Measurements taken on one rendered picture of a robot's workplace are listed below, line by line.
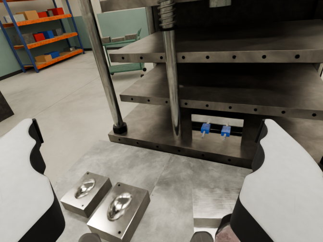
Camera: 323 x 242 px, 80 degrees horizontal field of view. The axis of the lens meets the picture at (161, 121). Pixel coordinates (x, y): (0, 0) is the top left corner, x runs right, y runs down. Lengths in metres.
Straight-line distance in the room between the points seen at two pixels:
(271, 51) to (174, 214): 0.75
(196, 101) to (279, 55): 0.41
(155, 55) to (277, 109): 0.63
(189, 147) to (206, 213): 0.50
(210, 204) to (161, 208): 0.22
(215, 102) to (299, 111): 0.36
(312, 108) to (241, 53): 0.39
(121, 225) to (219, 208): 0.34
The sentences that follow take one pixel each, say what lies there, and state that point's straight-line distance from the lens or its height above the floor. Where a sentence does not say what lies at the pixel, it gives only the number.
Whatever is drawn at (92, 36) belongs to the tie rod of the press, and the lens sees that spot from 1.13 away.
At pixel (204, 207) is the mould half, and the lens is 0.73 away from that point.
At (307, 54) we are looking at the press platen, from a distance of 0.95.
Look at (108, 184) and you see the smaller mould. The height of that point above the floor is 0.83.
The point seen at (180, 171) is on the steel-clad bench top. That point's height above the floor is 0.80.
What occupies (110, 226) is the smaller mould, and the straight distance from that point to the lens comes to 0.79.
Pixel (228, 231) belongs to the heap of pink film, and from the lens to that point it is 0.71.
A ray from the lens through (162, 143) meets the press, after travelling 1.17.
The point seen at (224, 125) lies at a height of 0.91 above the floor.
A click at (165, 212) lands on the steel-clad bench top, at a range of 0.85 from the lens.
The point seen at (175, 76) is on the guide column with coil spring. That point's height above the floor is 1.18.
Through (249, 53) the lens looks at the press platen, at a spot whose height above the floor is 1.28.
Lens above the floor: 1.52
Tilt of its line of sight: 32 degrees down
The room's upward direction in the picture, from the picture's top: 8 degrees counter-clockwise
